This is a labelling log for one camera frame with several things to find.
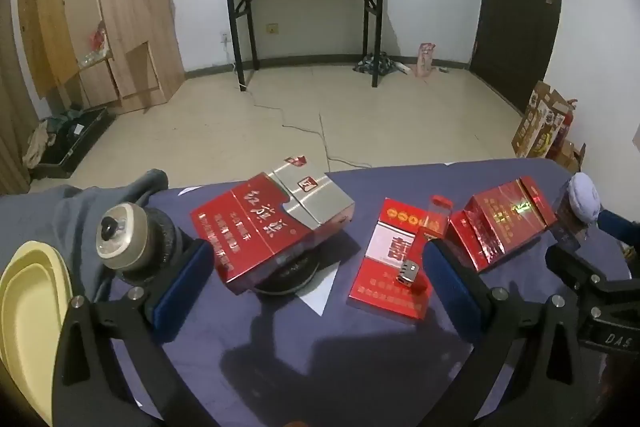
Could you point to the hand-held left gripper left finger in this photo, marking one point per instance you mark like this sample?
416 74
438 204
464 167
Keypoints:
182 287

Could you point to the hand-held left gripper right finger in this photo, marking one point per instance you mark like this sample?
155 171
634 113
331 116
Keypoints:
452 292

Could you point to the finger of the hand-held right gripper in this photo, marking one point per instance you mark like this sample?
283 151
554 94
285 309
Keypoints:
620 224
585 274

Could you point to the pale fluffy powder puff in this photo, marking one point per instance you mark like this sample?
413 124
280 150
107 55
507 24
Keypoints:
584 199

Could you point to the red lighter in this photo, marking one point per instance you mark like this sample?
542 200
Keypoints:
415 257

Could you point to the red and white cigarette pack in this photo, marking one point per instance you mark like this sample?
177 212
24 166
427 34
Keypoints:
385 267

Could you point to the round black polishing sponge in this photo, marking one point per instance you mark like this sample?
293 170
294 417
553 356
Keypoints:
130 237

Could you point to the shiny dark red cigarette box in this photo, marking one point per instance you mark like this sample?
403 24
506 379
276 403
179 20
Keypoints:
495 227

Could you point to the red and silver cigarette box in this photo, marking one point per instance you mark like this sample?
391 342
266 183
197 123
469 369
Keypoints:
260 222

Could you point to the pale yellow plastic tray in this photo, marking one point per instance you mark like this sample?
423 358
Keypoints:
30 307

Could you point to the black round lid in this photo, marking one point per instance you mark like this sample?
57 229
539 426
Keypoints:
295 279

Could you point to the printed cardboard box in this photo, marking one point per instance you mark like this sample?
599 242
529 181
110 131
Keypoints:
540 127

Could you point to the purple bed sheet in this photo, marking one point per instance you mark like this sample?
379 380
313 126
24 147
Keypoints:
300 357

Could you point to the grey blanket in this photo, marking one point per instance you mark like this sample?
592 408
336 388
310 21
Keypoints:
60 212

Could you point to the black suitcase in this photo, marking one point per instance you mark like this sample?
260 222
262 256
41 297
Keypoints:
75 137

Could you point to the beige cloth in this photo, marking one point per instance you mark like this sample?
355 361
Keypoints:
36 144

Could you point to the pink bag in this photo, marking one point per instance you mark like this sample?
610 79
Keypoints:
426 59

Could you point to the dark clothes pile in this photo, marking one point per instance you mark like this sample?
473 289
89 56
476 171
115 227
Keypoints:
375 64

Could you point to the brown curtain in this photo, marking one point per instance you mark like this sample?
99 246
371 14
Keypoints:
10 107

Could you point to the red plastic bag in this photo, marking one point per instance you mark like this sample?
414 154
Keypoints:
98 39

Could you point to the wooden wardrobe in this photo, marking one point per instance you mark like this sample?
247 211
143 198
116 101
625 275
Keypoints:
125 7

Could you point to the wall outlet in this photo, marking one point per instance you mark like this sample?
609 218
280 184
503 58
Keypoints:
272 29

